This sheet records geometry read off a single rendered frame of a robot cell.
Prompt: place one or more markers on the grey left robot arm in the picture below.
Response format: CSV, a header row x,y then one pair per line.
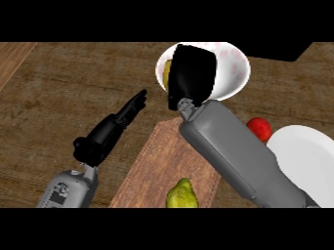
x,y
69,190

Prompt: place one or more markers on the red tomato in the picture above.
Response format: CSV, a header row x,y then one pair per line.
x,y
260,128

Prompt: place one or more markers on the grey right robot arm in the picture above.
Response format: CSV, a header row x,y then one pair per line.
x,y
245,156

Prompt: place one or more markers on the black appliance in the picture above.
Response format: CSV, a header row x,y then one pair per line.
x,y
283,50

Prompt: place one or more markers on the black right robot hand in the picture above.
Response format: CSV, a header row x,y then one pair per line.
x,y
192,74

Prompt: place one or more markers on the white plate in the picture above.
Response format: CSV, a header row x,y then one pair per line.
x,y
314,166

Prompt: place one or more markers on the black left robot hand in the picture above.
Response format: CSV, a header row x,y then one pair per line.
x,y
103,134

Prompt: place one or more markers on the white bowl with pink pattern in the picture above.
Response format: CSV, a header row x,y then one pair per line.
x,y
230,70

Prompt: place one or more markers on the yellow lemon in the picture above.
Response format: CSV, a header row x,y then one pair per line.
x,y
167,73

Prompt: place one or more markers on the yellow-green pear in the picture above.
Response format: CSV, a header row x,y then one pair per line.
x,y
181,195

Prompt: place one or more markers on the brown wooden cutting board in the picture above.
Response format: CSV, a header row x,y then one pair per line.
x,y
162,169

